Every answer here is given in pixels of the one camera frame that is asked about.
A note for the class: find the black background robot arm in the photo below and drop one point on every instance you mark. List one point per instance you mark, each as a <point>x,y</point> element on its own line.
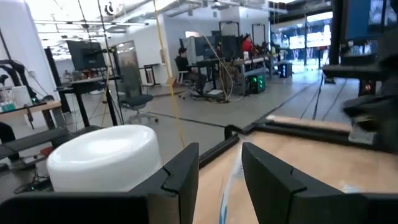
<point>18,67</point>

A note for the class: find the black desk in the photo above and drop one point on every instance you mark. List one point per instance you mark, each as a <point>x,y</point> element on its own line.
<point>90,83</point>

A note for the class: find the grey low bench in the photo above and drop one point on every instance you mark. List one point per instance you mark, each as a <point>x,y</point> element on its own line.
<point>31,141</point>

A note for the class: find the black aluminium table frame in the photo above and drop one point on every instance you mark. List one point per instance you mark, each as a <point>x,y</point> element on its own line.
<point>217,149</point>

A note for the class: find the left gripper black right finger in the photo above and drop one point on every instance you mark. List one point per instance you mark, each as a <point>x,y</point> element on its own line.
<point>295,205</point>

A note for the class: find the black computer tower green lights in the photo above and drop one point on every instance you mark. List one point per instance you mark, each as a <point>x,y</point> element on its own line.
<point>256,84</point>

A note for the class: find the black monitor on stand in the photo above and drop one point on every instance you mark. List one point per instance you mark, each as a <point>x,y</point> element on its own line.
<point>85,55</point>

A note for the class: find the dark office chair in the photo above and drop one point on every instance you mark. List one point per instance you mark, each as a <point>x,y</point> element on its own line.
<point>136,101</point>

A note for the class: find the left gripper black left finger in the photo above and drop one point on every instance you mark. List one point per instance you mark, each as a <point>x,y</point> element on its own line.
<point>93,208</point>

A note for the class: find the black computer tower red lights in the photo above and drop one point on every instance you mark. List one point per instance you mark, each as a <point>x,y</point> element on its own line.
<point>367,87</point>

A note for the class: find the person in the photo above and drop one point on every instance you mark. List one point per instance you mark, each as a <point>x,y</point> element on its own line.
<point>247,45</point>
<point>183,63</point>

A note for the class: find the black desk monitor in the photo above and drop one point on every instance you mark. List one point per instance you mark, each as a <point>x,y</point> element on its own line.
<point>202,48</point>

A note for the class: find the small red object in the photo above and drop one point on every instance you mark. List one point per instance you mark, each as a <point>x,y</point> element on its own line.
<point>46,150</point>

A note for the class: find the blue toothbrush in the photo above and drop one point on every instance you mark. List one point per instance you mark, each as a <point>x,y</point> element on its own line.
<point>223,208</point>

